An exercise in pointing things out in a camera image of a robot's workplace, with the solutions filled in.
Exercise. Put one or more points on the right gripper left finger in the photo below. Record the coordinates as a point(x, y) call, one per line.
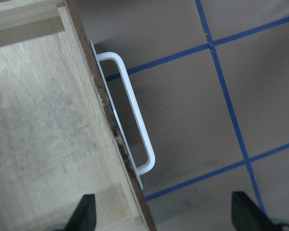
point(84, 214)

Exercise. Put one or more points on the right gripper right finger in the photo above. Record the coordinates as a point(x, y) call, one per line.
point(247, 216)

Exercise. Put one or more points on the dark wooden drawer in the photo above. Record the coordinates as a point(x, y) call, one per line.
point(59, 139)

